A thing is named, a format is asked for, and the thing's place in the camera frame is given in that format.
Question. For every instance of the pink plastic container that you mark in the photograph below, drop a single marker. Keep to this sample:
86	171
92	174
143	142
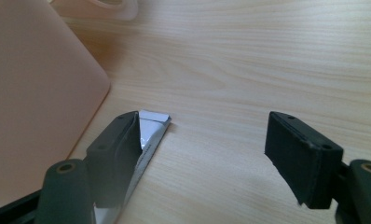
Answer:
106	7

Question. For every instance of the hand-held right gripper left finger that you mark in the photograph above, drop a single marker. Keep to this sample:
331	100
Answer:
112	158

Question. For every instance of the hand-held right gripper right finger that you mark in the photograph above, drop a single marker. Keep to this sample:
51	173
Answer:
305	161

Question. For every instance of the pink plastic board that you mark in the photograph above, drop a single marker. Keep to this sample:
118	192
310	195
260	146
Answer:
37	93

